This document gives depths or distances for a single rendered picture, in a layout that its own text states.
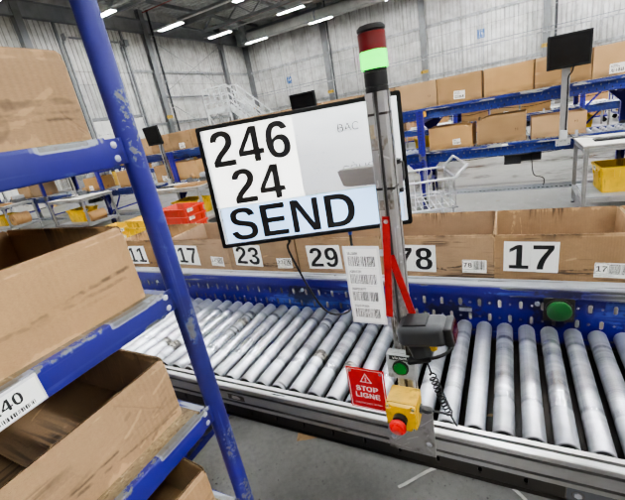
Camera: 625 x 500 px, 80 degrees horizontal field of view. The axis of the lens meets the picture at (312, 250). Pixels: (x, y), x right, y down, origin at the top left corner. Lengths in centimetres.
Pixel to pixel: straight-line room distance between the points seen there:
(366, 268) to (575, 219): 104
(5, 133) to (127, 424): 37
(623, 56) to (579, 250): 466
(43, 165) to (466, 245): 125
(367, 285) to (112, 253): 54
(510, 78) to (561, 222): 428
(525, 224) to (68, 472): 158
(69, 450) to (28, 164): 32
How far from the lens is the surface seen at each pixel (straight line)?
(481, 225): 170
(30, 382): 46
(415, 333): 82
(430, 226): 173
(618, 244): 145
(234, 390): 134
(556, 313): 145
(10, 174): 44
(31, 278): 48
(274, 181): 92
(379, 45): 76
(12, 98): 49
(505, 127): 562
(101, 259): 52
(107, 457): 59
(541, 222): 170
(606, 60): 592
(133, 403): 59
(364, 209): 91
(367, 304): 89
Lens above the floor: 153
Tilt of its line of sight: 19 degrees down
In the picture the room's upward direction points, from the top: 10 degrees counter-clockwise
